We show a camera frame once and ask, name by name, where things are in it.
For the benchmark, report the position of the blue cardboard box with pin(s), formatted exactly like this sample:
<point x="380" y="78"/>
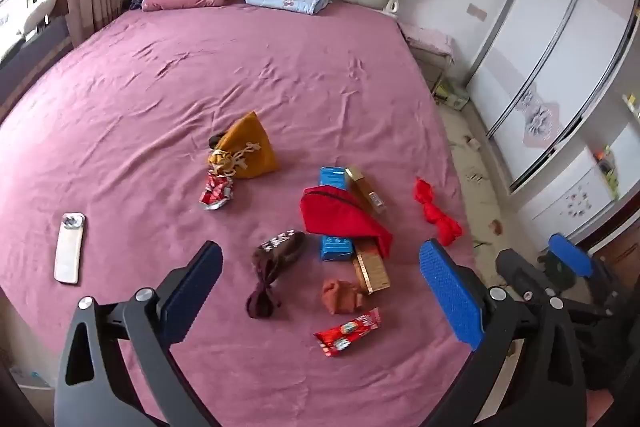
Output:
<point x="336" y="249"/>

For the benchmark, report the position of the red snack wrapper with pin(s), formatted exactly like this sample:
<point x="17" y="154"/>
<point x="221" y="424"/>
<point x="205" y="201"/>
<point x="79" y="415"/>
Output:
<point x="347" y="332"/>

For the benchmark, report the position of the orange-brown cloth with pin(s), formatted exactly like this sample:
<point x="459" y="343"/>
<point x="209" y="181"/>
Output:
<point x="342" y="296"/>

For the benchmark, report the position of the nightstand with pink cover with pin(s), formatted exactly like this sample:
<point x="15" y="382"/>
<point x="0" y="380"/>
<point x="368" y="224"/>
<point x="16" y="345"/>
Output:
<point x="427" y="39"/>

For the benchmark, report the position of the green box on floor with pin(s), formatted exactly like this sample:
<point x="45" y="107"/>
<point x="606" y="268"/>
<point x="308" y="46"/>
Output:
<point x="452" y="96"/>

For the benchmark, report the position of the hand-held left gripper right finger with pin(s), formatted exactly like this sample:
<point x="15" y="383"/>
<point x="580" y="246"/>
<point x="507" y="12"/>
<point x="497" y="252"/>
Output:
<point x="450" y="292"/>

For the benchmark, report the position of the gold cardboard box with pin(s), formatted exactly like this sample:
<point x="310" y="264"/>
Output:
<point x="372" y="269"/>

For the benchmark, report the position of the red fabric pouch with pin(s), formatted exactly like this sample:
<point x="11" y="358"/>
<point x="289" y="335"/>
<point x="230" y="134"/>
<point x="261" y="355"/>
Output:
<point x="337" y="219"/>

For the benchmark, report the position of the crumpled red foil wrapper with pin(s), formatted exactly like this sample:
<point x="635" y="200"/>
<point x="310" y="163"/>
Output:
<point x="216" y="192"/>

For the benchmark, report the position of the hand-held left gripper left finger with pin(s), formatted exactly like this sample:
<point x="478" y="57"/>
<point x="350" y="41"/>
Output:
<point x="192" y="292"/>

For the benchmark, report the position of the white sliding-door wardrobe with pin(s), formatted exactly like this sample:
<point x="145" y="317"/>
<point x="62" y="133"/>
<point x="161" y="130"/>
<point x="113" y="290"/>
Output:
<point x="550" y="57"/>

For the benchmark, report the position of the brown knotted sock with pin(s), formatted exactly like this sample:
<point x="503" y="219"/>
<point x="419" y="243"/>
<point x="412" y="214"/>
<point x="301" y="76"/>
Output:
<point x="272" y="264"/>

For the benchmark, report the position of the white smartphone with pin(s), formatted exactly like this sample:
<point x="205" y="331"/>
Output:
<point x="69" y="247"/>

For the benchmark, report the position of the amber liquid bottle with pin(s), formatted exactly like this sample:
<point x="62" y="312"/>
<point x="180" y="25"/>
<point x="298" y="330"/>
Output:
<point x="367" y="192"/>

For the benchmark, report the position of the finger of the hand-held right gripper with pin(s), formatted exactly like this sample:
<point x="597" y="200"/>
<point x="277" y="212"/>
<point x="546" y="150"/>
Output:
<point x="570" y="253"/>
<point x="520" y="274"/>

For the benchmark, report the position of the red knotted cloth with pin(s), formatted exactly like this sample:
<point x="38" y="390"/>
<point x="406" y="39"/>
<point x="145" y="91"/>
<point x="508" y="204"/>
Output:
<point x="435" y="212"/>

